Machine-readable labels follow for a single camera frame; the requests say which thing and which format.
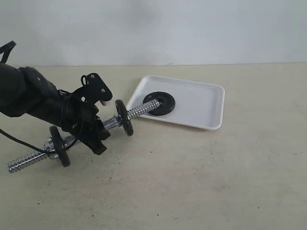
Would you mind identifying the black weight plate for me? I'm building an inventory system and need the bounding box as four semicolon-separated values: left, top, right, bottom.
115;100;134;136
143;92;176;116

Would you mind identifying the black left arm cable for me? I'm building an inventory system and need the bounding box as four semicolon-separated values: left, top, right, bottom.
0;40;83;154

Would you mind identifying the chrome threaded dumbbell bar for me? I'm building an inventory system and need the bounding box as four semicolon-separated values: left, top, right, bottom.
7;99;160;173

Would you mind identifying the black weight plate far end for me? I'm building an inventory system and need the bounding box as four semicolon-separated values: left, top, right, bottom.
49;126;71;167

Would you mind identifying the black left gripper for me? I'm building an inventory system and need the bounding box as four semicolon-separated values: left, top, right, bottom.
57;91;111;155

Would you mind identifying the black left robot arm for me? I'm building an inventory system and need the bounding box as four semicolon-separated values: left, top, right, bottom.
0;63;113;155

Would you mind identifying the white rectangular plastic tray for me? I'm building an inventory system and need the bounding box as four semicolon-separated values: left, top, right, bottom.
126;75;225;130

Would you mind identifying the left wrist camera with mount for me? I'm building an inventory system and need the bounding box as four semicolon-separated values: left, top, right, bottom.
72;73;113;106

